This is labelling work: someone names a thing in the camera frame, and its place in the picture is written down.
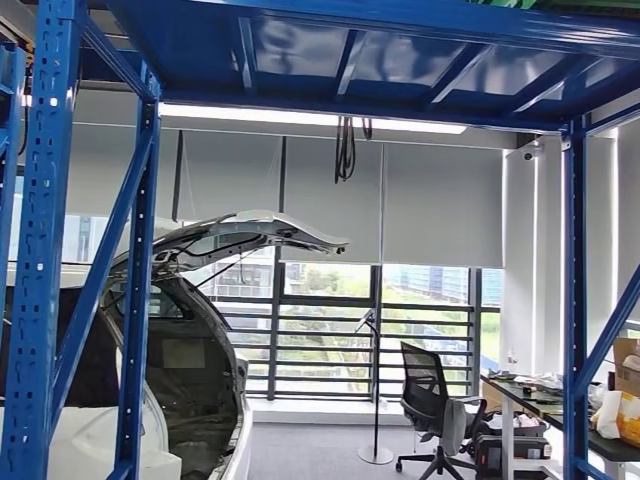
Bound grey roller blind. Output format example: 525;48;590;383
67;125;176;220
383;142;505;270
182;132;281;220
285;135;383;265

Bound grey window railing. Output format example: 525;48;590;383
210;294;503;402

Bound white car body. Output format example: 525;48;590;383
0;210;350;480

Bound black mesh office chair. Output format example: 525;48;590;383
395;341;488;480

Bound black floor stand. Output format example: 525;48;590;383
355;307;395;466

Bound grey garment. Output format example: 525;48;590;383
441;398;469;458

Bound black desk white legs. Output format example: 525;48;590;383
479;374;640;480

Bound white cloth bundle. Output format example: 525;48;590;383
487;413;549;435

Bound white paper pile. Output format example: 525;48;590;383
487;370;564;392

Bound black equipment case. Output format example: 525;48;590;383
473;433;553;475

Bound brown cardboard box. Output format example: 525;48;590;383
613;337;640;399

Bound white and yellow plastic bag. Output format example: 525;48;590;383
591;389;640;450

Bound black hanging cable bundle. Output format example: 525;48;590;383
334;115;357;185

